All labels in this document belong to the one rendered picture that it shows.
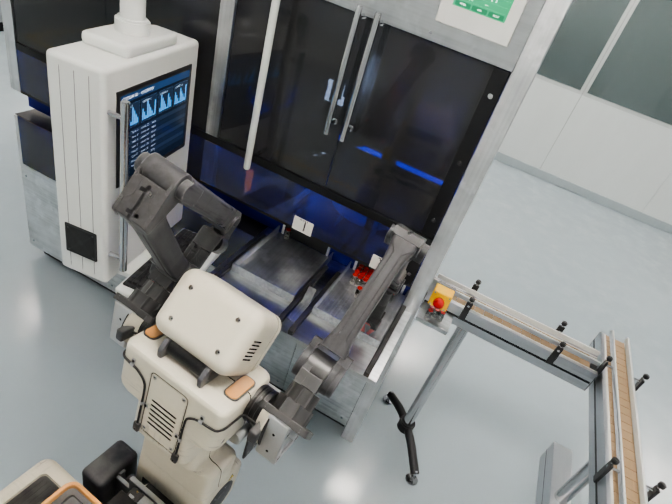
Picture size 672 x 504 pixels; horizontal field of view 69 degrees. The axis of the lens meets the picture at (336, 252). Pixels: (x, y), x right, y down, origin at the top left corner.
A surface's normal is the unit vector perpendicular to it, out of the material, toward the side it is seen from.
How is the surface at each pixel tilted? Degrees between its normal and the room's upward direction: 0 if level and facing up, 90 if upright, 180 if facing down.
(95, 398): 0
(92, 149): 90
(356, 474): 0
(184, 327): 48
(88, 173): 90
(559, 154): 90
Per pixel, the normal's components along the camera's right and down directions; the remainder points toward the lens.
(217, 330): -0.20, -0.23
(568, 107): -0.40, 0.45
